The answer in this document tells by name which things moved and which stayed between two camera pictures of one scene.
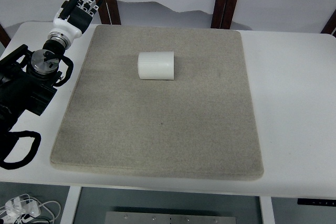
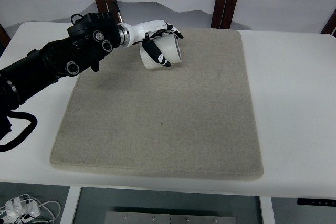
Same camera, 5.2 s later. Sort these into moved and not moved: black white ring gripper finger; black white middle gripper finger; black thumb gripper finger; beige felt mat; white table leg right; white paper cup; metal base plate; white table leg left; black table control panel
Moved: black white middle gripper finger; black white ring gripper finger; white paper cup; black thumb gripper finger
Not moved: metal base plate; black table control panel; white table leg right; white table leg left; beige felt mat
